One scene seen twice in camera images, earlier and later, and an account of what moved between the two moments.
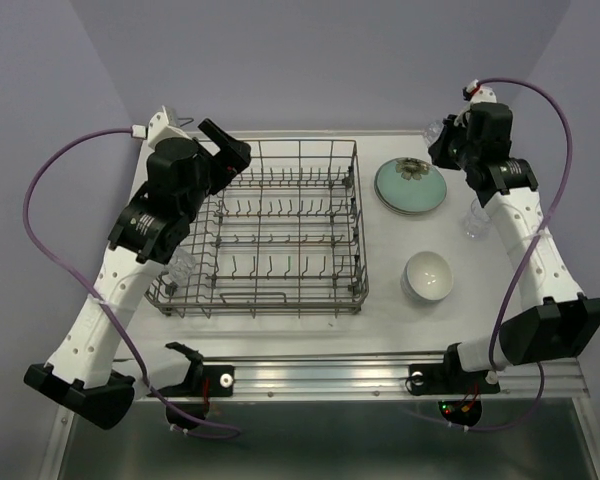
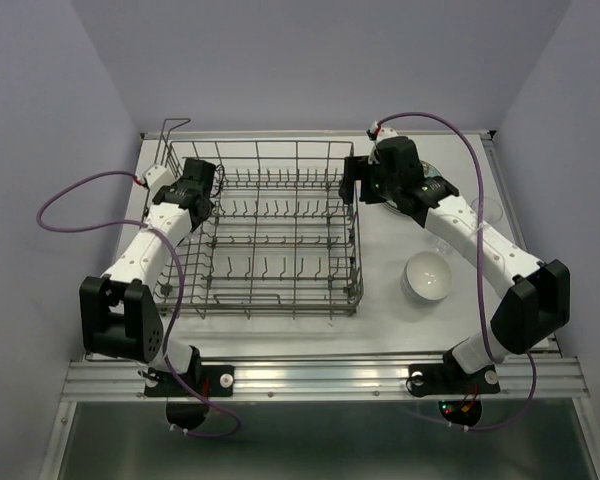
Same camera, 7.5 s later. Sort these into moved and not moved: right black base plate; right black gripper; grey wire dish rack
Moved: right black gripper
Not moved: grey wire dish rack; right black base plate
